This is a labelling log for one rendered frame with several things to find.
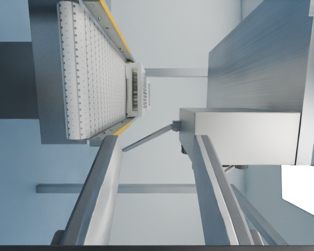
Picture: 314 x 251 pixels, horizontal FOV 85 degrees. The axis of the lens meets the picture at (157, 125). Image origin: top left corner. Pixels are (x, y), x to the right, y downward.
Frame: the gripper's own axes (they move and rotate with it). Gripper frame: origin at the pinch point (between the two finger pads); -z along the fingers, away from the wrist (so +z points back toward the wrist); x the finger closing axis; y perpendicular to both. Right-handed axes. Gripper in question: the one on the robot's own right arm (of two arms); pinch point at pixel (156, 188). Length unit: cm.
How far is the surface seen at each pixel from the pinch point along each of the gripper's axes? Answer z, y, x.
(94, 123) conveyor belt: -25.1, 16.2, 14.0
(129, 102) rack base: -61, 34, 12
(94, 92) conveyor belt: -29.7, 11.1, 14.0
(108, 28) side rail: -43.0, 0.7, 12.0
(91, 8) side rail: -35.2, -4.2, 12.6
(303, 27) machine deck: -31.2, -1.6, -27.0
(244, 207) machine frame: -50, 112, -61
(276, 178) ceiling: -147, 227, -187
